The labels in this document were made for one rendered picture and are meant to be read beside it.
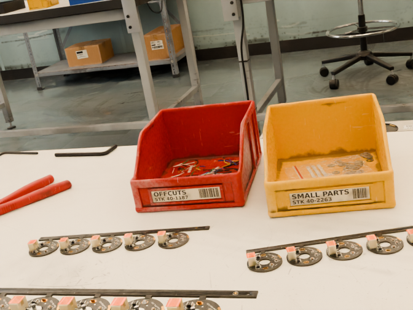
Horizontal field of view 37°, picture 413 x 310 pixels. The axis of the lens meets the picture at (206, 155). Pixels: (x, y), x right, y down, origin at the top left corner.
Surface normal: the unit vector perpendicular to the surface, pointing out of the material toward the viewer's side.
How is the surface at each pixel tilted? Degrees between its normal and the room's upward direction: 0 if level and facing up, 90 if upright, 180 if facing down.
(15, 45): 90
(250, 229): 0
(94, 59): 88
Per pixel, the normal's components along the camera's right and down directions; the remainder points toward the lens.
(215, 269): -0.17, -0.92
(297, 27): -0.30, 0.38
